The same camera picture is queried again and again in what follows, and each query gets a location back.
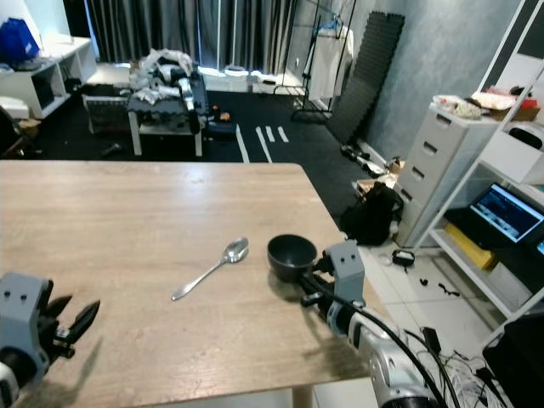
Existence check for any open black laptop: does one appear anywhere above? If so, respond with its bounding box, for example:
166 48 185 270
442 181 544 249

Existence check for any silver metal spoon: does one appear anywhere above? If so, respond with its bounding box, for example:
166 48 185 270
172 237 251 302

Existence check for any low white-legged table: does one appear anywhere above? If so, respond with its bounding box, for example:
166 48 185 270
127 81 207 159

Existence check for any black backpack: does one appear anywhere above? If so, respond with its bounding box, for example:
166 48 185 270
339 180 404 247

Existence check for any dark grey curtain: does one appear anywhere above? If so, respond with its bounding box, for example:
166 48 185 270
85 0 299 74

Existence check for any white open shelf unit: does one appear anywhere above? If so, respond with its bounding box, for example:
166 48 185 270
0 34 99 121

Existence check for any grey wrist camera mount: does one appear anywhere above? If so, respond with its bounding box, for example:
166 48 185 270
323 241 363 309
0 272 53 360

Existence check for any yellow box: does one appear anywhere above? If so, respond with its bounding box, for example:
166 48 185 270
443 222 496 272

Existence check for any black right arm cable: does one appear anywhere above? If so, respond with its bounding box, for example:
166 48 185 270
310 276 448 408

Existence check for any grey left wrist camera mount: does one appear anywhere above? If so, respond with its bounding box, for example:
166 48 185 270
0 272 53 360

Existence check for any upright black foam mat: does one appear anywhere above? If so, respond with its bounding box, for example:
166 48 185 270
325 10 408 145

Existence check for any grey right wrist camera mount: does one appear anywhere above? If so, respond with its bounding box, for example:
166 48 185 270
323 241 363 309

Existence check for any white drawer cabinet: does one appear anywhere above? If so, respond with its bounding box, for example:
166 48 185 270
394 101 490 248

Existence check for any small black device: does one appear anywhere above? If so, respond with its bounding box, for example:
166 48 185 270
391 248 418 269

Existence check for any white hanging garment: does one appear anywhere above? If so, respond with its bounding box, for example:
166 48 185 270
308 25 354 104

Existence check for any black bowl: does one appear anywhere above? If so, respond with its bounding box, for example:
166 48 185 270
267 234 320 282

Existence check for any pile of grey robot parts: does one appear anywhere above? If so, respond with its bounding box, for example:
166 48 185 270
129 48 201 107

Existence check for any blue bag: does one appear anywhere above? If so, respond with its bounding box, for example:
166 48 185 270
0 18 42 63

